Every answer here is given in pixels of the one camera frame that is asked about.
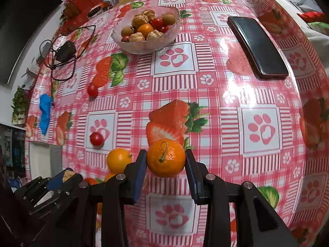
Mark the walnut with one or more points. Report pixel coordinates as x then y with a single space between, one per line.
140 19
137 37
148 13
68 173
155 34

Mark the potted green plant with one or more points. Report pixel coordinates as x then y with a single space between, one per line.
19 103

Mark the black smartphone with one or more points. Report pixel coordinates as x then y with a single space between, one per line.
257 47

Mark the red and green pillow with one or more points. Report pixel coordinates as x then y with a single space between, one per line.
312 16

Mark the mandarin orange with stem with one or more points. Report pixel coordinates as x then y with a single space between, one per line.
165 158

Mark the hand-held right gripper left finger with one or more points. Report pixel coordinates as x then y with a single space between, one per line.
138 177

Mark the cherry tomato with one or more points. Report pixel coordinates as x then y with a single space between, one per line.
125 39
92 90
165 28
97 139
157 22

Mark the strawberry print tablecloth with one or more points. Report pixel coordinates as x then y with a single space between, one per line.
231 139

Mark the clear glass bowl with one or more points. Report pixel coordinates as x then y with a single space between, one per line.
146 45

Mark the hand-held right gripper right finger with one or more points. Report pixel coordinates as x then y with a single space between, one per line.
193 178

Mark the brown longan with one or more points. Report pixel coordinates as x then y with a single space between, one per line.
169 18
127 30

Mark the smooth orange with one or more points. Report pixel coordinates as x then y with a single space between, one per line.
118 160

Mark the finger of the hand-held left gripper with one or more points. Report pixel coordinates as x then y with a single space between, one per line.
57 180
67 186

